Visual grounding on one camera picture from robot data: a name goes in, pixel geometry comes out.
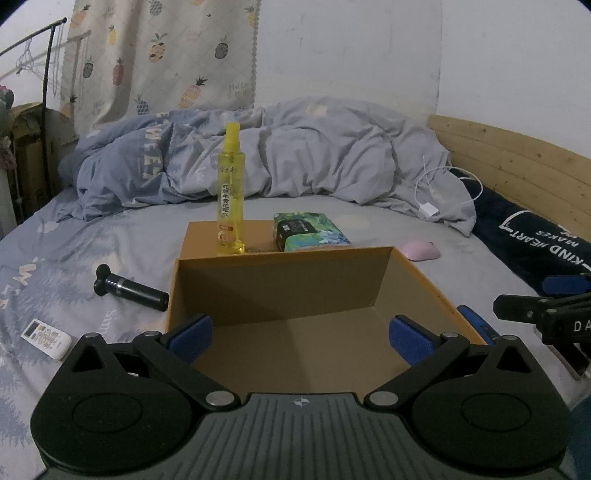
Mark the blue black electric shaver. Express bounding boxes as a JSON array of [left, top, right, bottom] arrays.
[[457, 305, 500, 345]]

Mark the brown cardboard box lid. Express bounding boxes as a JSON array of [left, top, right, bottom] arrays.
[[179, 220, 297, 260]]

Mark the green tissue pack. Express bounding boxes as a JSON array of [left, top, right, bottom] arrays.
[[273, 212, 352, 252]]

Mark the yellow spray bottle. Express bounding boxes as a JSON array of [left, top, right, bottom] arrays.
[[216, 122, 245, 255]]

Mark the black printed pillow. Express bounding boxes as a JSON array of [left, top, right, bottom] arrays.
[[463, 180, 590, 296]]

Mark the black cylindrical handheld device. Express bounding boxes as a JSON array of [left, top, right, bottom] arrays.
[[93, 264, 169, 312]]

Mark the pink computer mouse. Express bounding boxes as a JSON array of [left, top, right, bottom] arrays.
[[399, 240, 441, 262]]

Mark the wooden headboard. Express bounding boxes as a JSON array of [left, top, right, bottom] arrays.
[[428, 115, 591, 240]]

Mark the grey patterned bed sheet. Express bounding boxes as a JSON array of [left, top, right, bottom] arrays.
[[1, 191, 590, 479]]

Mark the white remote control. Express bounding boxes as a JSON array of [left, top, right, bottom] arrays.
[[21, 319, 72, 361]]

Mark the brown cardboard box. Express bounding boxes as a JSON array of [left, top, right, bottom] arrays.
[[167, 247, 480, 396]]

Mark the grey blue duvet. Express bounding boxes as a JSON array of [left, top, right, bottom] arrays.
[[57, 97, 477, 235]]

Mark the brown bedside cabinet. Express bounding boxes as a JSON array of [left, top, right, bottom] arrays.
[[8, 103, 77, 224]]

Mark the pineapple print curtain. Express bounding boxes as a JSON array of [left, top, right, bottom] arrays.
[[60, 0, 259, 135]]

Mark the black clothes rack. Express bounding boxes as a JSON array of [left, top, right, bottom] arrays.
[[1, 17, 67, 202]]

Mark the white charger with cable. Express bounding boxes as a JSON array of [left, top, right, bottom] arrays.
[[414, 156, 484, 219]]

